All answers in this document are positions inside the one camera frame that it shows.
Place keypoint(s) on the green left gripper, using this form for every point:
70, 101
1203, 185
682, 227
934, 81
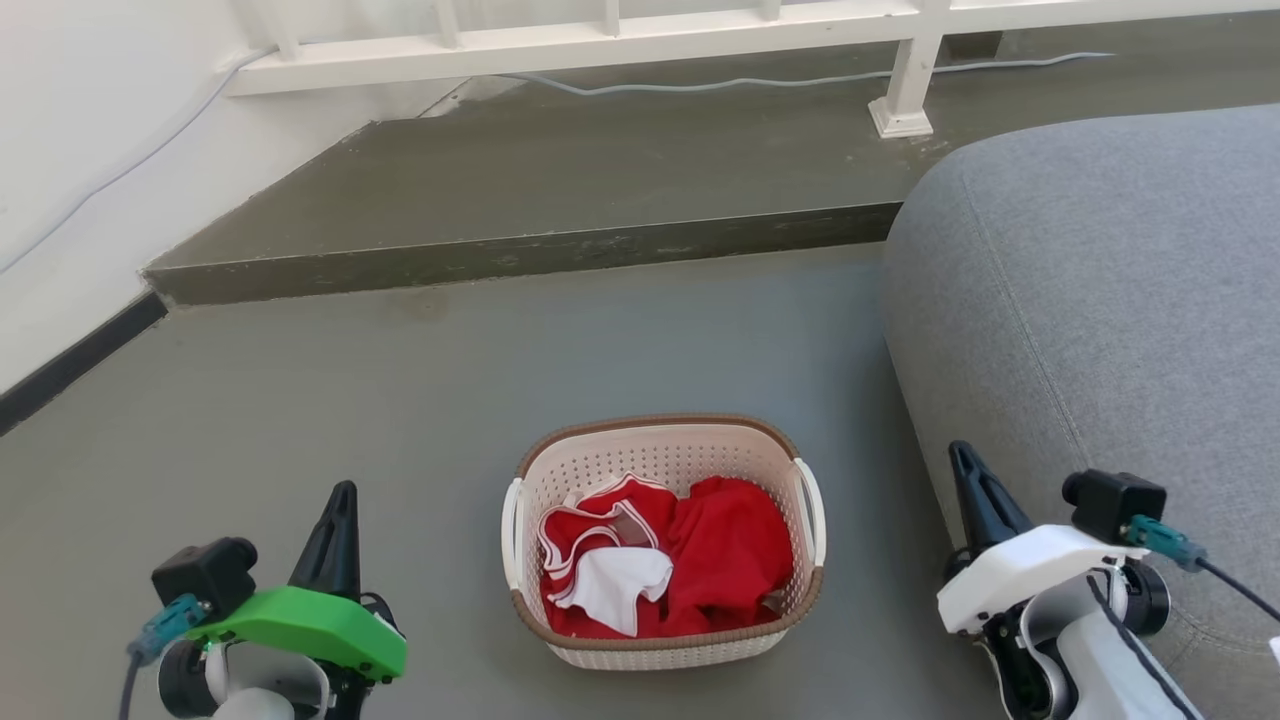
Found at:
310, 625

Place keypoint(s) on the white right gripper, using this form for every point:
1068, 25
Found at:
1030, 570

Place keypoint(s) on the cream perforated plastic laundry basket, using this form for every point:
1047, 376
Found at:
660, 455

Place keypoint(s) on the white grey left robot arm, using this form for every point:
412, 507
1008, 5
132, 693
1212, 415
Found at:
260, 685

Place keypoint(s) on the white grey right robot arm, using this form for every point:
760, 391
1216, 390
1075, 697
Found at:
1090, 660

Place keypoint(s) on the grey fabric sofa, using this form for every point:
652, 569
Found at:
1080, 280

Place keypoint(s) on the plain red garment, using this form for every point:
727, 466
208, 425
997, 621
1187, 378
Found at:
730, 555

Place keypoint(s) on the red garment with white trim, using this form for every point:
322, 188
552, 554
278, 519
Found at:
590, 515

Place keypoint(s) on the black baseboard strip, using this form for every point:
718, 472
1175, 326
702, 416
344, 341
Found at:
80, 360

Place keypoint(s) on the white wooden railing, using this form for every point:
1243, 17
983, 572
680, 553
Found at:
560, 45

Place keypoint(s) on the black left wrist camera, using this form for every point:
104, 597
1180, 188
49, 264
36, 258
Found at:
205, 575

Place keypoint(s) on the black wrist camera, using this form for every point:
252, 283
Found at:
1112, 505
205, 575

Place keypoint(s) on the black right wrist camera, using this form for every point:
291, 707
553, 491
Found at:
1112, 505

